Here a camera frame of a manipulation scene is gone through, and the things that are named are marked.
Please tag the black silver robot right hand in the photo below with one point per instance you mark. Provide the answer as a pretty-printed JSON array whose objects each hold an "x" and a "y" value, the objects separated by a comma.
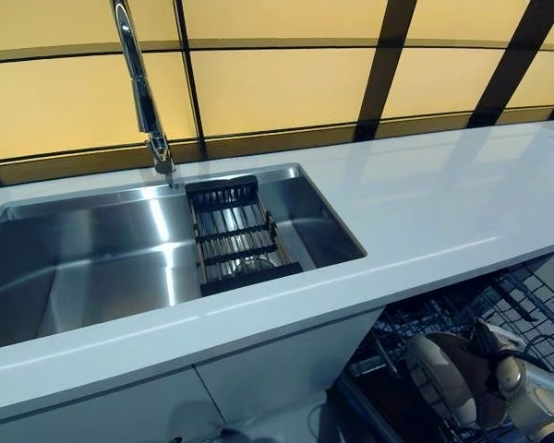
[{"x": 498, "y": 364}]

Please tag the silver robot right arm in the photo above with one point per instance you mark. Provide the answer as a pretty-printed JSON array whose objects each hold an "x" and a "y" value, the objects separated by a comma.
[{"x": 535, "y": 406}]

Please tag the white glossy cabinet door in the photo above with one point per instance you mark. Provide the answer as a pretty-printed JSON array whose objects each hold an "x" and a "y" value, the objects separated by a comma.
[
  {"x": 281, "y": 369},
  {"x": 97, "y": 415}
]

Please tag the black sink dish rack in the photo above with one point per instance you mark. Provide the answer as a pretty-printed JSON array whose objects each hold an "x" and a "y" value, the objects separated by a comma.
[{"x": 233, "y": 231}]

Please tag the stainless steel sink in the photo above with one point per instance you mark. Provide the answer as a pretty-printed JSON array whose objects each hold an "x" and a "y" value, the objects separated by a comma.
[{"x": 97, "y": 258}]

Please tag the chrome kitchen faucet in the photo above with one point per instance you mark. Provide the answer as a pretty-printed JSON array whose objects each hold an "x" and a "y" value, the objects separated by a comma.
[{"x": 140, "y": 87}]

